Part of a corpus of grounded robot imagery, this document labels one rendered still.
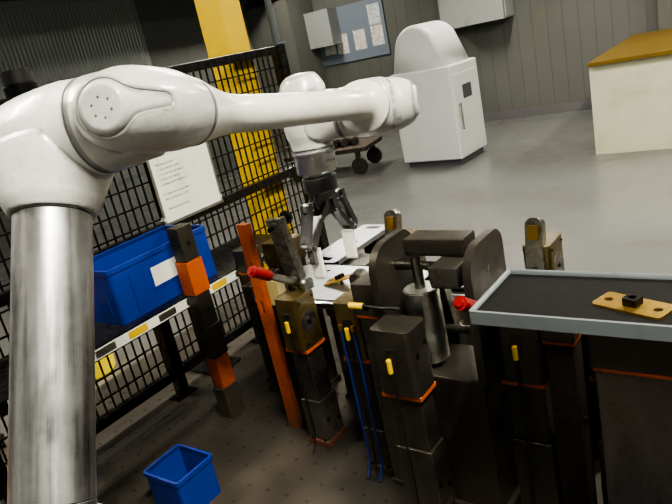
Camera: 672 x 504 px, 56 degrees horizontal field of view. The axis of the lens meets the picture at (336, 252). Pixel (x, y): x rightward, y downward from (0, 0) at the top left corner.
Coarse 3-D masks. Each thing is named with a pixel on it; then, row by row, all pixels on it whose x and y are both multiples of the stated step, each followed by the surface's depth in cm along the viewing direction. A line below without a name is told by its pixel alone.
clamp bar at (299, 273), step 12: (288, 216) 128; (276, 228) 126; (288, 228) 127; (276, 240) 128; (288, 240) 127; (288, 252) 128; (288, 264) 130; (300, 264) 130; (288, 276) 132; (300, 276) 130
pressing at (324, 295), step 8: (328, 264) 161; (312, 272) 157; (328, 272) 154; (336, 272) 153; (344, 272) 152; (352, 272) 151; (424, 272) 141; (320, 280) 150; (328, 280) 149; (344, 280) 147; (312, 288) 146; (320, 288) 145; (328, 288) 144; (336, 288) 143; (344, 288) 142; (320, 296) 140; (328, 296) 139; (336, 296) 138; (456, 296) 124; (464, 296) 124; (320, 304) 137; (328, 304) 135
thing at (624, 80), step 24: (624, 48) 646; (648, 48) 598; (600, 72) 589; (624, 72) 579; (648, 72) 569; (600, 96) 597; (624, 96) 586; (648, 96) 576; (600, 120) 605; (624, 120) 594; (648, 120) 583; (600, 144) 613; (624, 144) 601; (648, 144) 590
